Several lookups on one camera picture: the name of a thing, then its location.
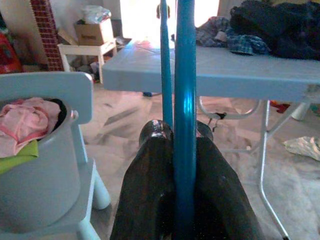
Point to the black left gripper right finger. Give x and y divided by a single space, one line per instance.
220 200

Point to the pink garment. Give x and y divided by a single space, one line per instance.
25 122

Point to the grey plastic bucket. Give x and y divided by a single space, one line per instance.
37 190

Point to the dark navy garment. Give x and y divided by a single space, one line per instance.
287 30

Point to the clear plastic bag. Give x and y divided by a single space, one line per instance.
96 13

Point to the brown cardboard box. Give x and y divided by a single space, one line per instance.
93 35

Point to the light blue folding table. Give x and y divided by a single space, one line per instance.
225 75

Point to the light blue child chair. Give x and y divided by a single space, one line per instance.
50 85

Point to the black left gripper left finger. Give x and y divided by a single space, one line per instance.
145 195

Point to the blue plaid shirt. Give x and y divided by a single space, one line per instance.
245 43

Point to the small blue toy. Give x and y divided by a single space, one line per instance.
147 94

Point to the red brick pattern pillar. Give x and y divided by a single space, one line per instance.
47 37

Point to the red bag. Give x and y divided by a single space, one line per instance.
7 55

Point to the small white table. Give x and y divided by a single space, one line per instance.
82 48

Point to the white crumpled cloth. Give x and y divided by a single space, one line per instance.
305 147

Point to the black cloth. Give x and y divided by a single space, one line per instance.
61 112

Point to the lime green cloth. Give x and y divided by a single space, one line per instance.
17 160

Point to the blue plastic hanger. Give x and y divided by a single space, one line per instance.
185 125

